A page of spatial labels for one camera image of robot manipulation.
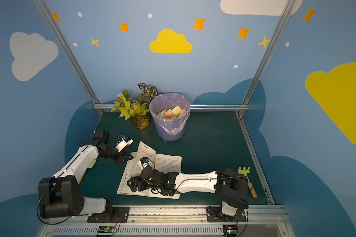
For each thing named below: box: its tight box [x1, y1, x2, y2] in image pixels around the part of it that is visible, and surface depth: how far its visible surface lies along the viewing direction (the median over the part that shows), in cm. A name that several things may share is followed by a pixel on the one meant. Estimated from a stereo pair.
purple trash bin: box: [148, 92, 191, 142], surface depth 97 cm
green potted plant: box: [110, 82, 159, 130], surface depth 100 cm
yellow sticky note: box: [171, 105, 182, 116], surface depth 103 cm
